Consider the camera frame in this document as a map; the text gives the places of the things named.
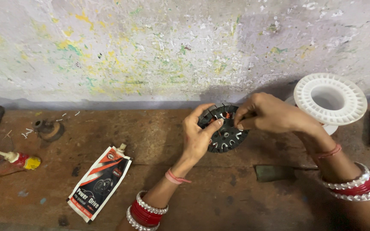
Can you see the red thread wristband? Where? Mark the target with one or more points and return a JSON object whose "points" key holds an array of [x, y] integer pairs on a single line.
{"points": [[327, 153]]}

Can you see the round rusty metal part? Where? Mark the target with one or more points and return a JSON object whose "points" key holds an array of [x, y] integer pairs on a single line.
{"points": [[49, 130]]}

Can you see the red and white bangles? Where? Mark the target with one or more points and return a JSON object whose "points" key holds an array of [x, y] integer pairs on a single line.
{"points": [[353, 184], [145, 211]]}

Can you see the pink thread wristband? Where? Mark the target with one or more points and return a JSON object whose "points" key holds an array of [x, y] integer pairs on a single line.
{"points": [[174, 177]]}

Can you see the grease pouch with nozzle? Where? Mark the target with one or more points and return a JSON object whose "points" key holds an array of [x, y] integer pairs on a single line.
{"points": [[100, 184]]}

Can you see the grey-green flat block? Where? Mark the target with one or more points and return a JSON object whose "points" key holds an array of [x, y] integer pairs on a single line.
{"points": [[273, 173]]}

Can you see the black motor stator core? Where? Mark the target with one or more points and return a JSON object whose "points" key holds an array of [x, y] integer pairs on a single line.
{"points": [[226, 134]]}

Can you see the red yellow glue tube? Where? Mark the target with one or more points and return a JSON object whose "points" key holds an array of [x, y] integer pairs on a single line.
{"points": [[19, 158]]}

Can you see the person's left hand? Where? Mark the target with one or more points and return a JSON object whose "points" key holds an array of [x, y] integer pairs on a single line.
{"points": [[197, 136]]}

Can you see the person's right hand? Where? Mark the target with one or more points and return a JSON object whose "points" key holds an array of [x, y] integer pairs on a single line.
{"points": [[273, 115]]}

